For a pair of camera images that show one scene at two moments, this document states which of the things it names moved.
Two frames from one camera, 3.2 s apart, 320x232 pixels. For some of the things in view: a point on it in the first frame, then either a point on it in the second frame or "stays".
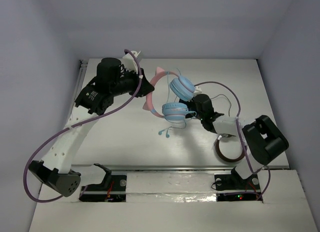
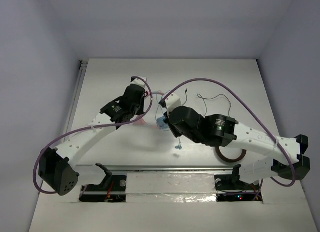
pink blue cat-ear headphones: x=182 y=87 to x=160 y=121
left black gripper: x=139 y=85 to x=139 y=110
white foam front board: x=179 y=202 stays
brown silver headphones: x=217 y=145 stays
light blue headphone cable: x=169 y=83 to x=179 y=145
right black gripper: x=188 y=102 to x=175 y=131
